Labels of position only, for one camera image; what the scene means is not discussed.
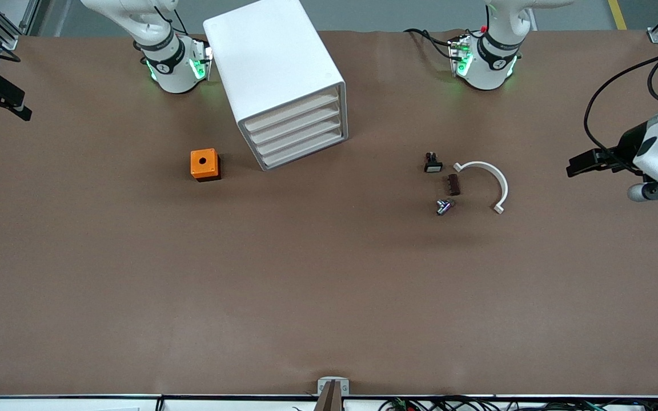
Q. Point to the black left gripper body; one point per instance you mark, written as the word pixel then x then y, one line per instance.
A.
pixel 626 145

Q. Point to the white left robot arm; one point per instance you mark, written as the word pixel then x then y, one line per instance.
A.
pixel 486 74

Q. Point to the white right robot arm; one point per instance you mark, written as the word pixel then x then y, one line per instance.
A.
pixel 175 74

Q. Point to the black white push button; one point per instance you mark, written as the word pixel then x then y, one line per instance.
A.
pixel 433 165

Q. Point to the white drawer cabinet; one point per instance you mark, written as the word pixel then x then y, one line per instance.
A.
pixel 272 57

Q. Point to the brown terminal block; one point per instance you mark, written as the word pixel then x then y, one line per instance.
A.
pixel 452 185

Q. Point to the small purple metallic connector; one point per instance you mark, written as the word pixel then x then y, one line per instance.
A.
pixel 444 206

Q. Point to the brown table mat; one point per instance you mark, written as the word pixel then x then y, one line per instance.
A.
pixel 329 285

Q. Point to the white curved bracket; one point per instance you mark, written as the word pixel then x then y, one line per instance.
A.
pixel 504 188

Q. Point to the orange button enclosure box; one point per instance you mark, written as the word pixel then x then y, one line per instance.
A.
pixel 203 162

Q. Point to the grey metal mounting bracket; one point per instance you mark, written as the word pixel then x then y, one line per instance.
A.
pixel 323 383

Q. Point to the tan mounting post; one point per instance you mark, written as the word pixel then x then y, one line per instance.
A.
pixel 330 399

